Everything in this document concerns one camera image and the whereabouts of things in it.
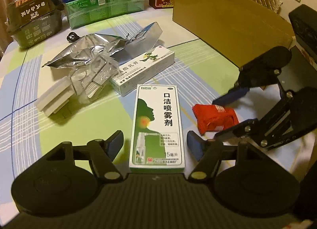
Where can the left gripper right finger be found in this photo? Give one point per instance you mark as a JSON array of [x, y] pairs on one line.
[[208, 154]]

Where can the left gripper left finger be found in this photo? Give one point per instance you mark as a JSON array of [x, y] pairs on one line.
[[102, 153]]

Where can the red snack packet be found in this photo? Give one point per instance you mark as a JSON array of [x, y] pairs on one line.
[[214, 118]]

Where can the green white spray box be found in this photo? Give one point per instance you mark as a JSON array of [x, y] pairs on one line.
[[157, 137]]

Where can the white plastic case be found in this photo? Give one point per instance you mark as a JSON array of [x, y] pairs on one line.
[[55, 97]]

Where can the clear plastic blister packaging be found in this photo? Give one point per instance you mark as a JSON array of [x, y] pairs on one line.
[[89, 80]]

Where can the white ointment box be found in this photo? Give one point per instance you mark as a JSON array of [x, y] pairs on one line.
[[141, 69]]

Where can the silver foil bag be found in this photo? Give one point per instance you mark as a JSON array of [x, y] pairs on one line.
[[83, 49]]

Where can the blue dental floss box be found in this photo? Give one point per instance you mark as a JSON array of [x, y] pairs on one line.
[[140, 43]]

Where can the checked tablecloth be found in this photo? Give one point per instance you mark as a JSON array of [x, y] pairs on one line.
[[200, 73]]

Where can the brown cardboard box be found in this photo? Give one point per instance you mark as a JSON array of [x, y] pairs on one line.
[[240, 30]]

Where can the green drink carton pack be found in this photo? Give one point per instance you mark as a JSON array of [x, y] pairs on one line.
[[82, 12]]

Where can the dark Honglu food box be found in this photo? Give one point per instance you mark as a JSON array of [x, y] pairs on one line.
[[30, 22]]

